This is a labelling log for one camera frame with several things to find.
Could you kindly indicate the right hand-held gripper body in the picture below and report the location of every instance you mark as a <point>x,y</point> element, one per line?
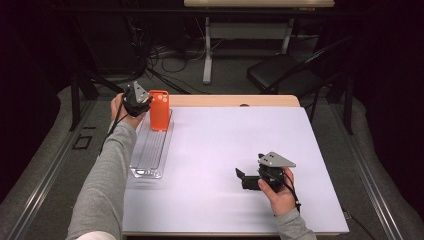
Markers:
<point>273,176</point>

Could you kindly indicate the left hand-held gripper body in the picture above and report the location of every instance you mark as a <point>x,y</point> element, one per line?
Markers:
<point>136,96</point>

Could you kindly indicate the orange phone case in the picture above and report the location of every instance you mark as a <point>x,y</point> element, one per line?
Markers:
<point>159,111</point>

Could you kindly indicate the clear plastic packaging box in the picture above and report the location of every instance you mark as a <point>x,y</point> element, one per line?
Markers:
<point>151,153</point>

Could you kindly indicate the person's left hand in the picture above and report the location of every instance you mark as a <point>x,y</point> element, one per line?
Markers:
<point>121,113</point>

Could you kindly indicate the person's right hand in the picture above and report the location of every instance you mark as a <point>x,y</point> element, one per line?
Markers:
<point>281,200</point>

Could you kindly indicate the white table board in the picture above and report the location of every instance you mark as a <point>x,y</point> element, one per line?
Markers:
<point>216,140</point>

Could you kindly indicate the dark table grommet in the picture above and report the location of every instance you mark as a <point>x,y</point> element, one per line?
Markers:
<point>244,105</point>

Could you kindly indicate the black metal stand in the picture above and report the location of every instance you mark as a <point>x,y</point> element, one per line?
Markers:
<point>75,100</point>
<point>348,106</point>

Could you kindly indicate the wooden table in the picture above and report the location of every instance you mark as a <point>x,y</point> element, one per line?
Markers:
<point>216,100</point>

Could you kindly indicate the black folding chair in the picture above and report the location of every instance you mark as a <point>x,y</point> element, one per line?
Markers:
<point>276,71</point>

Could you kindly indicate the white-legged desk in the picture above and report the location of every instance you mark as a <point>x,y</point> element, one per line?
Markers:
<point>246,30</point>

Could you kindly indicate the aluminium floor rail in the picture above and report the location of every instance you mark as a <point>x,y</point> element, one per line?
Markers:
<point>366,173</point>
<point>46,173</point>

